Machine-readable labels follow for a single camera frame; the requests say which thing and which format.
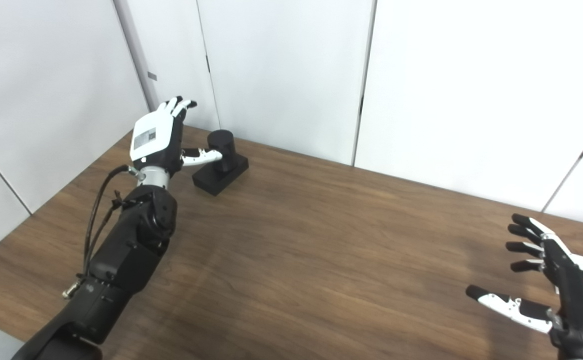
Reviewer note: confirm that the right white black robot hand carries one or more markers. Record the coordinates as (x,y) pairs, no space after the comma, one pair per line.
(571,295)

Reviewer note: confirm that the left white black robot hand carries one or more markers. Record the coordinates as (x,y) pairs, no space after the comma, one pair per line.
(154,137)

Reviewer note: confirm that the black peg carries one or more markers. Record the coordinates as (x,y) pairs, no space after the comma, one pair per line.
(224,162)

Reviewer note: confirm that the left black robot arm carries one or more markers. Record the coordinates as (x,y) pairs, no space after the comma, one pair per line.
(121,260)

